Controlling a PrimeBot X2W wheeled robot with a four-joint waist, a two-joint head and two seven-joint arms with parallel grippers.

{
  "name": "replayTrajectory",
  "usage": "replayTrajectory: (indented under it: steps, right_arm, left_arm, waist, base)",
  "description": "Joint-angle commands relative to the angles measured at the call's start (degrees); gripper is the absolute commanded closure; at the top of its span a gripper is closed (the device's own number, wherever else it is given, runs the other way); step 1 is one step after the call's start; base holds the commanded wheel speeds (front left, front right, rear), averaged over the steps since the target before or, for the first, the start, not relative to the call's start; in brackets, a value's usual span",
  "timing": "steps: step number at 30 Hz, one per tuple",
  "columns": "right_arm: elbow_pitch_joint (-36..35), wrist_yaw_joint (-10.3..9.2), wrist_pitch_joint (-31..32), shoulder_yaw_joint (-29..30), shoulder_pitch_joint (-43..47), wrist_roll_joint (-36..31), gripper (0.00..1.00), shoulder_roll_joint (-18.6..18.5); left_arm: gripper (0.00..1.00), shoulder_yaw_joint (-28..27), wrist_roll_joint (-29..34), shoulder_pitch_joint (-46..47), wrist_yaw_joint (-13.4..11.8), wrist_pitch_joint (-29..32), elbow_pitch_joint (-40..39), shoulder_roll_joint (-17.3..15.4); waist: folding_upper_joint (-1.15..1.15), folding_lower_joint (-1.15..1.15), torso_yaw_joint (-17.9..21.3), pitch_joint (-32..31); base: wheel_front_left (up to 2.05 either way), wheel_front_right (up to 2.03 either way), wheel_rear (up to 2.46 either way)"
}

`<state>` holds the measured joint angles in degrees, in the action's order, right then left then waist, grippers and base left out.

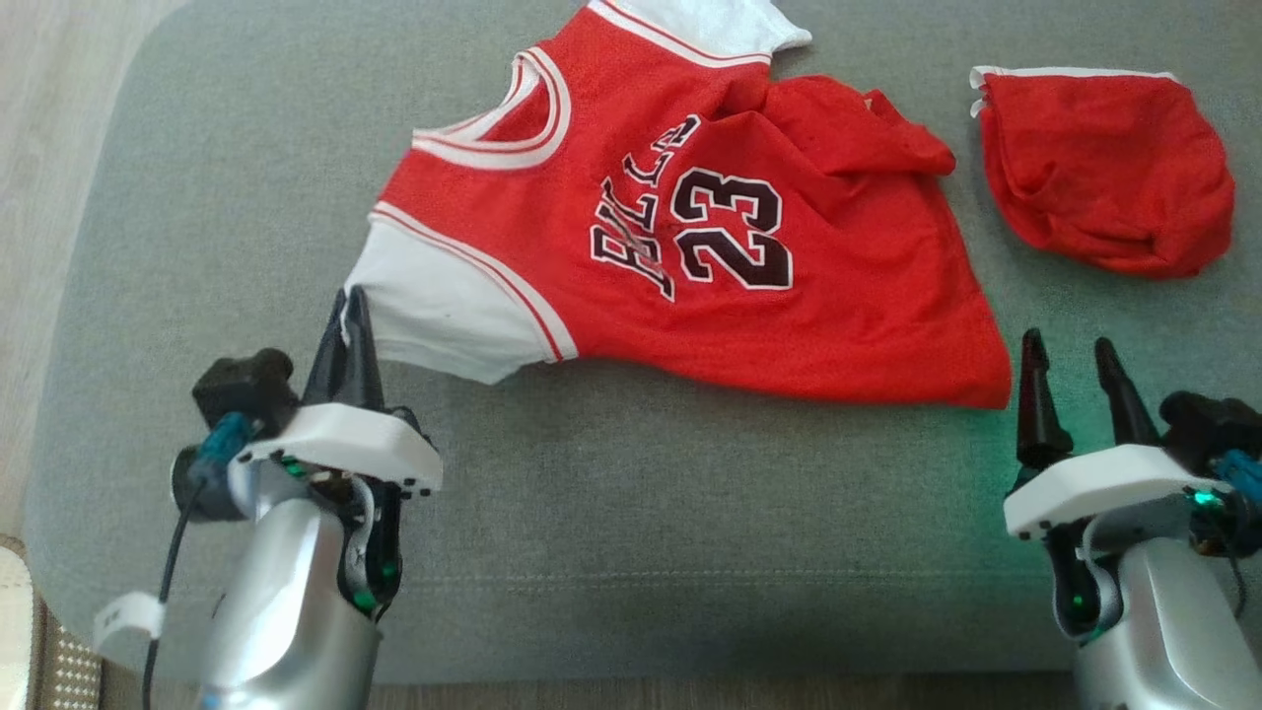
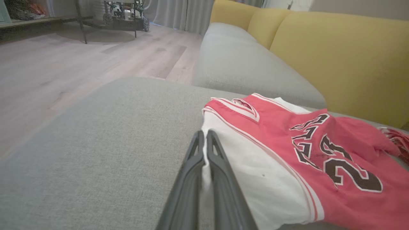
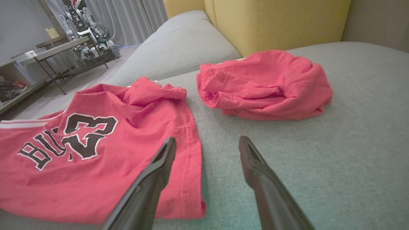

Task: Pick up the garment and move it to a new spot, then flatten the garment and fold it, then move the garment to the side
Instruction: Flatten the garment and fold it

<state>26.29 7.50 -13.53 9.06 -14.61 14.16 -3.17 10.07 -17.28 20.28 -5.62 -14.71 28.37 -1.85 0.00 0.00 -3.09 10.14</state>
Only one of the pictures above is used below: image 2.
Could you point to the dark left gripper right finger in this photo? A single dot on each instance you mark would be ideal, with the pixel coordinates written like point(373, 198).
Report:
point(230, 207)

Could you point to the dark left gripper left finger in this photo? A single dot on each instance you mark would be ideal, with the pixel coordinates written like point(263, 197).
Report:
point(183, 204)

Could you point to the red white jersey with tag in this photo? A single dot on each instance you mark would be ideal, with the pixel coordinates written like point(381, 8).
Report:
point(287, 143)

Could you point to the grey sofa chaise seat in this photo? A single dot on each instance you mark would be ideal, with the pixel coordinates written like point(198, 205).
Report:
point(96, 153)

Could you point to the grey sofa seat cushion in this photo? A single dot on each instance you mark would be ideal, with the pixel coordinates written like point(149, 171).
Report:
point(243, 64)

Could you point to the yellow sofa back cushion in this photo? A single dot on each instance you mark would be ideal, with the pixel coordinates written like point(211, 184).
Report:
point(351, 64)
point(230, 12)
point(265, 27)

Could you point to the grey pleated curtain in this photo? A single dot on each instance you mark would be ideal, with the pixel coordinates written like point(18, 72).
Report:
point(179, 14)

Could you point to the black white wheeled robot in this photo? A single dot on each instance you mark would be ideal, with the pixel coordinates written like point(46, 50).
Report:
point(124, 16)

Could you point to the metal-legged side table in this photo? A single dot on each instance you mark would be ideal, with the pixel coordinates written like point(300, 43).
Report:
point(80, 22)

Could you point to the light wood TV cabinet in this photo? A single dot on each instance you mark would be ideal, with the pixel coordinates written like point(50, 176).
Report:
point(32, 21)

